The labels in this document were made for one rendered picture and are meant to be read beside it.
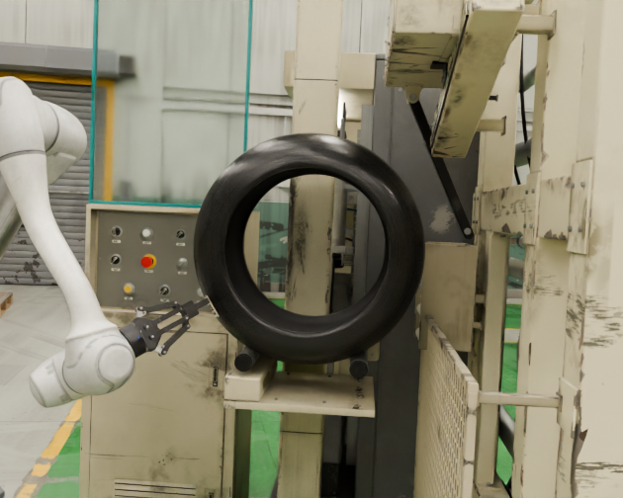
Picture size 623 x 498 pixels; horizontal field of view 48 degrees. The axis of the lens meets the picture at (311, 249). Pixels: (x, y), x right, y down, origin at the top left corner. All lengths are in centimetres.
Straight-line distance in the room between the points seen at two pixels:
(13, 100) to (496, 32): 100
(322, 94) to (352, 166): 44
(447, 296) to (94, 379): 103
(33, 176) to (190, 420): 123
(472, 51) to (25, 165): 95
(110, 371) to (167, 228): 121
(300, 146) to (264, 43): 965
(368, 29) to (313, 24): 953
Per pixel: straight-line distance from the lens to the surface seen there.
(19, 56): 1109
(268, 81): 1123
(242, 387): 176
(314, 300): 207
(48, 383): 154
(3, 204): 181
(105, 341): 139
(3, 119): 163
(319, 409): 175
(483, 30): 144
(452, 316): 202
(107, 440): 266
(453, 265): 200
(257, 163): 171
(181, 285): 252
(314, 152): 170
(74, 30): 1147
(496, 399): 126
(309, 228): 206
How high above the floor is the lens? 127
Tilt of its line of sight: 3 degrees down
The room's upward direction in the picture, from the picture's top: 2 degrees clockwise
